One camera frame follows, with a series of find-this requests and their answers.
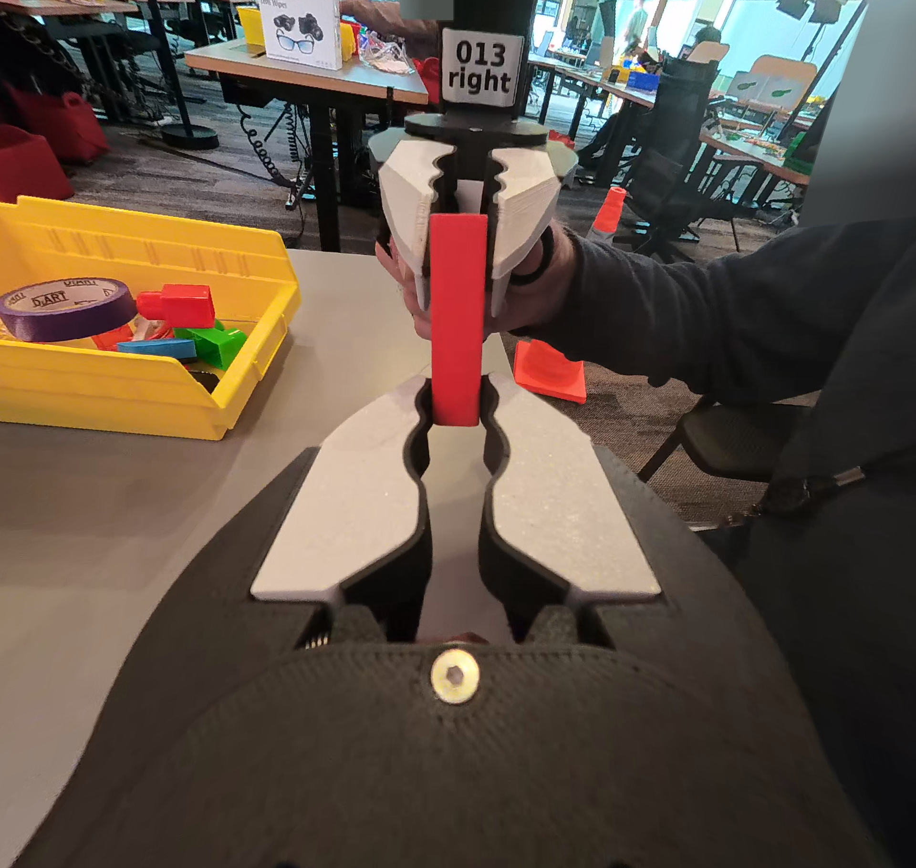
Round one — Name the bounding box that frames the person's right hand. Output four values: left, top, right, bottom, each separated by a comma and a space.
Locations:
375, 232, 576, 342

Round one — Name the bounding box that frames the small red toy brick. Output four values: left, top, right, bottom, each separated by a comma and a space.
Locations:
136, 285, 216, 330

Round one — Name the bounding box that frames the orange traffic cone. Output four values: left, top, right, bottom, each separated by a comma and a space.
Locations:
513, 186, 628, 405

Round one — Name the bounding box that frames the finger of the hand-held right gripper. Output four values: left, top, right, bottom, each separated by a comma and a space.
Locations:
480, 146, 562, 318
375, 139, 462, 279

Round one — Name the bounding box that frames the person's dark clothing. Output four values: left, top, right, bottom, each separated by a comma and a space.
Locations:
716, 217, 916, 868

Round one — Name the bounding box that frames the white cardboard box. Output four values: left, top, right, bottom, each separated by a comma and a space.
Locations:
255, 0, 344, 71

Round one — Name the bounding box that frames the long wooden table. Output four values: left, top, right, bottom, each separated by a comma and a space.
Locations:
187, 39, 430, 254

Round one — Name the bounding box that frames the red toy block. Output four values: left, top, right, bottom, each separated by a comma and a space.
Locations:
430, 213, 490, 427

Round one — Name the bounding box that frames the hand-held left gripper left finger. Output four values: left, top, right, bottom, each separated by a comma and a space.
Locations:
251, 375, 430, 604

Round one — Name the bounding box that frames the blue toy block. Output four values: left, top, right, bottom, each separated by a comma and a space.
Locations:
118, 336, 198, 362

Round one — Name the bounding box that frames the yellow plastic bin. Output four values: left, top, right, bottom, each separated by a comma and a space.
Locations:
0, 196, 302, 443

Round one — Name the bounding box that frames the green toy block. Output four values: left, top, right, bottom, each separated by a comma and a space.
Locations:
179, 322, 247, 371

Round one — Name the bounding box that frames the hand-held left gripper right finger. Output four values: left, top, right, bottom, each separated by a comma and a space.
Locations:
484, 375, 662, 604

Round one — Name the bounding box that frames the person's right forearm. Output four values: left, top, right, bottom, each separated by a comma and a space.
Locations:
537, 217, 916, 411

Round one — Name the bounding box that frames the black office chair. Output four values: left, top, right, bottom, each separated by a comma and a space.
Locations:
630, 53, 745, 254
637, 389, 824, 486

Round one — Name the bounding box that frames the purple tape roll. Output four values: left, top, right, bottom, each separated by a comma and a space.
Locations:
0, 278, 137, 344

